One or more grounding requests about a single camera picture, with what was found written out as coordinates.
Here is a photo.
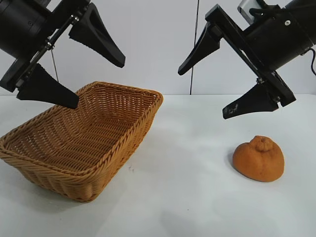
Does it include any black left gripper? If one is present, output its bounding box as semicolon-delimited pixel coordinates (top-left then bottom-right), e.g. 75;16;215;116
0;0;93;110

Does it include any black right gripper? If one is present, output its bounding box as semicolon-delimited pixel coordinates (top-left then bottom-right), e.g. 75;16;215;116
178;6;316;120

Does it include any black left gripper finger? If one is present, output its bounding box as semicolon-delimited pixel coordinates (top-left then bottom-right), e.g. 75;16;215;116
68;3;126;68

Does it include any woven wicker basket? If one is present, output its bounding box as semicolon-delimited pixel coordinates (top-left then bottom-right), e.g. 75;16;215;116
0;81;164;203

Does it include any wrinkled orange fruit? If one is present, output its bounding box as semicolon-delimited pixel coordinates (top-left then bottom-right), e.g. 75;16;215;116
232;135;285;183

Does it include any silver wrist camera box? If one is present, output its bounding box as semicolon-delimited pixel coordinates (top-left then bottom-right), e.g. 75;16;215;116
237;0;259;25

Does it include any black camera cable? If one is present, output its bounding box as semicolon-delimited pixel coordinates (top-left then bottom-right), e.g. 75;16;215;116
248;0;274;19

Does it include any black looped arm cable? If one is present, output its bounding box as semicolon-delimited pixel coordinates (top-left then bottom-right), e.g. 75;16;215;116
306;47;316;75

